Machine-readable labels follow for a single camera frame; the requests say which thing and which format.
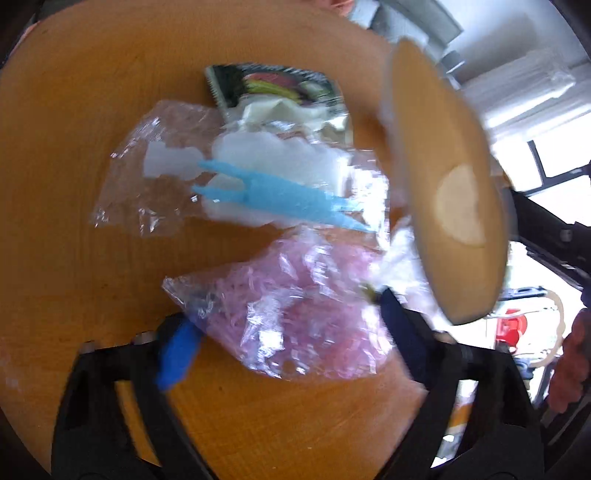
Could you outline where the person's right hand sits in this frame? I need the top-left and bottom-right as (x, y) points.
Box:
(547, 308), (591, 414)

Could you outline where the wooden chair backrest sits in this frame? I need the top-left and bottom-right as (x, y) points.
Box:
(379, 38), (511, 326)

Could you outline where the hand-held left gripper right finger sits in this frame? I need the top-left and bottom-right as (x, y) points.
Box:
(379, 286), (546, 480)

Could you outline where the bag of pink rubber bands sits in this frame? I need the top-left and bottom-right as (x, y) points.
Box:
(161, 226), (419, 381)

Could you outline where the clear plastic wrapper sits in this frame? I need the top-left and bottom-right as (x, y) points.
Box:
(91, 99), (232, 237)

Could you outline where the green black snack packet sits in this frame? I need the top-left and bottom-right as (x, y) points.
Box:
(204, 63), (354, 145)

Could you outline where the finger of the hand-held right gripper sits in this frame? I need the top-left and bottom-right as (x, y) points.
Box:
(508, 187), (591, 247)
(524, 241), (591, 306)

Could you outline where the white crumpled tissue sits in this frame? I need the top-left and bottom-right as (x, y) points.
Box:
(202, 102), (352, 228)

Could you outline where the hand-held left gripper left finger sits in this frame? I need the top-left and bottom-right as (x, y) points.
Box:
(51, 314), (219, 480)

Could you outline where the red plastic object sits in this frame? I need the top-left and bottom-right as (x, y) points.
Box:
(493, 308), (528, 355)

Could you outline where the white curtain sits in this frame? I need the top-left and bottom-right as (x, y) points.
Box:
(455, 28), (578, 125)

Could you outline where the blue plastic fork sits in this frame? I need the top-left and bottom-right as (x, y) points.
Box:
(191, 159), (377, 234)

